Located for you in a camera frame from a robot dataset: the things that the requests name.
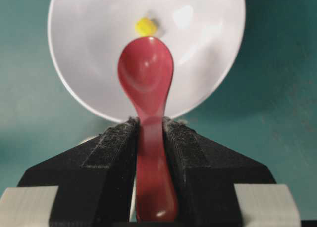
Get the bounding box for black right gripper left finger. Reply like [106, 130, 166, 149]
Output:
[0, 116, 141, 227]

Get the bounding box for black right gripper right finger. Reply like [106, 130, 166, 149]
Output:
[162, 116, 302, 227]

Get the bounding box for pink plastic soup spoon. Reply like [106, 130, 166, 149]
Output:
[117, 36, 178, 222]

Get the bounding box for yellow hexagonal prism block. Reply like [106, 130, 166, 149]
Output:
[135, 17, 157, 37]

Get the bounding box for white round bowl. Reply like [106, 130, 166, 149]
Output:
[47, 0, 246, 122]

